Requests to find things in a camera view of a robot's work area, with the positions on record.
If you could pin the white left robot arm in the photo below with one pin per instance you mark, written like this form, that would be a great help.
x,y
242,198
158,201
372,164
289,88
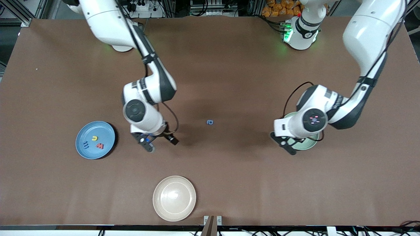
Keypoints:
x,y
367,29

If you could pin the green plate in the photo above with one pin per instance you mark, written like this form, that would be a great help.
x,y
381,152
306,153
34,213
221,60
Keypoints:
x,y
306,145

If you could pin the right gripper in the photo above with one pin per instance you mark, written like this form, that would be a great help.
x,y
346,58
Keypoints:
x,y
165,135

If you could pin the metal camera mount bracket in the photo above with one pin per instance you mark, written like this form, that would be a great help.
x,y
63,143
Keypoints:
x,y
212,226

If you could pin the white power strip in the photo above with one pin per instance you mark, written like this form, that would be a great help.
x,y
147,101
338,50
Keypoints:
x,y
142,6

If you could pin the blue plate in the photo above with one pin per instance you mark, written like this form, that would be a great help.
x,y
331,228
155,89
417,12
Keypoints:
x,y
105,131

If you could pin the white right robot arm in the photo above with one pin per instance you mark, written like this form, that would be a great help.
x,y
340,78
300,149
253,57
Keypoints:
x,y
105,23

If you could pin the black electronics box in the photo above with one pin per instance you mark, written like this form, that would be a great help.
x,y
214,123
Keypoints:
x,y
213,6

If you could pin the aluminium frame with bracket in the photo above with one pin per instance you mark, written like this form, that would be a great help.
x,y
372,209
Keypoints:
x,y
399,19
26,21

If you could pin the orange snack bags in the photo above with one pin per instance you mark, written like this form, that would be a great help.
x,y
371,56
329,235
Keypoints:
x,y
275,9

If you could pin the pink foam letter w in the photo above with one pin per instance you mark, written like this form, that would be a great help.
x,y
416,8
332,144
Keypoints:
x,y
99,146

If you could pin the beige plate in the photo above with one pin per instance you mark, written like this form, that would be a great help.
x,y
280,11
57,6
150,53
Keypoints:
x,y
174,198

